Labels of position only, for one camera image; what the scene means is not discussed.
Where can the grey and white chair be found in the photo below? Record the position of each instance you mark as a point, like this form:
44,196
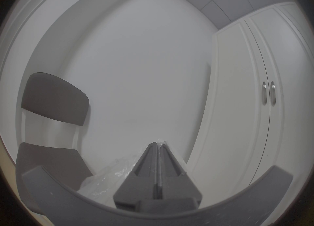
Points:
54,97

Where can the clear plastic bag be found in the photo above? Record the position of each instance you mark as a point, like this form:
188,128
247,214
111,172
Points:
110,178

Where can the white wardrobe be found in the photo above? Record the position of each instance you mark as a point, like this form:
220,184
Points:
245,97

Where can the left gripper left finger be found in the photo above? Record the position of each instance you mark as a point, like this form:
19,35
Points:
130,190

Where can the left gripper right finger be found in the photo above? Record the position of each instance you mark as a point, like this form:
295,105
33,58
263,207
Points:
182,188

